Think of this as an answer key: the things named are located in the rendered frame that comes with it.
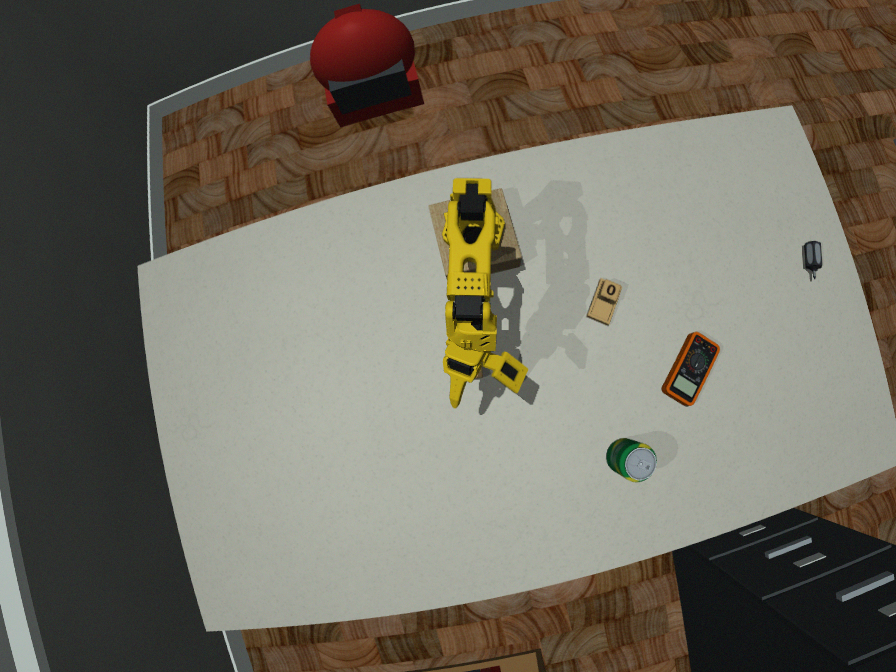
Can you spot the orange digital multimeter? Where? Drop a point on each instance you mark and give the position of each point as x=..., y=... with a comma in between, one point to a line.
x=691, y=369

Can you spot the green drink can with yellow stripe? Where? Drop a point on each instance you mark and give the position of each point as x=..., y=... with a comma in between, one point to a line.
x=631, y=459

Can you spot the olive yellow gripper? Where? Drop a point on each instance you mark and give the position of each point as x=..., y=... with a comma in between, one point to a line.
x=463, y=364

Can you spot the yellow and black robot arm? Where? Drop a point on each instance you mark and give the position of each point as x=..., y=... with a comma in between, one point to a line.
x=463, y=324

